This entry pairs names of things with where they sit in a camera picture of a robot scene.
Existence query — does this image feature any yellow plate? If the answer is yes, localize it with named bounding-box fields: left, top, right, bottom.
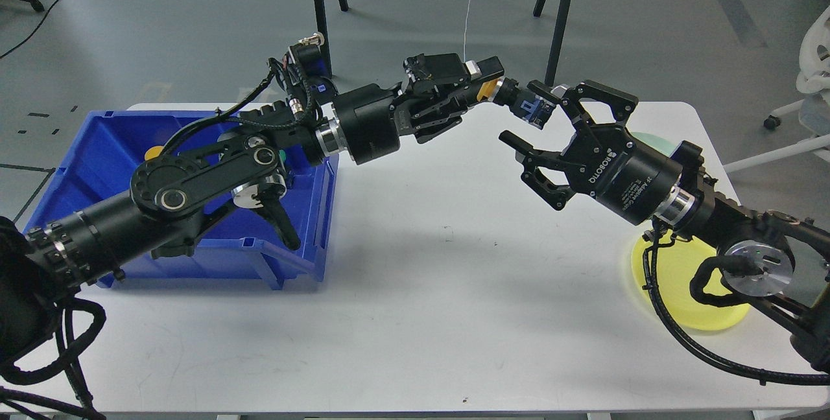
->
left=630, top=236, right=751, bottom=332

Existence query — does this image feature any white office chair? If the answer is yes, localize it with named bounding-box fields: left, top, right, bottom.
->
left=724, top=8, right=829, bottom=174

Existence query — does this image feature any black tripod legs right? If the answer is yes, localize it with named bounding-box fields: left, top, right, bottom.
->
left=532, top=0, right=572, bottom=87

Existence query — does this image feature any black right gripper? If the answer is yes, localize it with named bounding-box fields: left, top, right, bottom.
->
left=499, top=80, right=685, bottom=226

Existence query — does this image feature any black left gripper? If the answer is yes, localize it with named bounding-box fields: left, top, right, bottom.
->
left=321, top=53, right=504, bottom=164

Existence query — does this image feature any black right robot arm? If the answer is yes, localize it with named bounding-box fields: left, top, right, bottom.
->
left=479, top=78, right=828, bottom=386

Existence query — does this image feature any white cable with plug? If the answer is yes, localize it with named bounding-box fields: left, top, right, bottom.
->
left=463, top=0, right=479, bottom=61

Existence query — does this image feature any blue plastic bin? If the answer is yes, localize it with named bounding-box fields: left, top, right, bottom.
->
left=26, top=110, right=338, bottom=290

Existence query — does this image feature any pale green plate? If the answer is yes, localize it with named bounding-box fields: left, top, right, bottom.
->
left=631, top=132, right=679, bottom=156

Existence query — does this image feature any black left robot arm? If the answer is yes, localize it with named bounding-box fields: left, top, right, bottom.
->
left=2, top=32, right=504, bottom=419

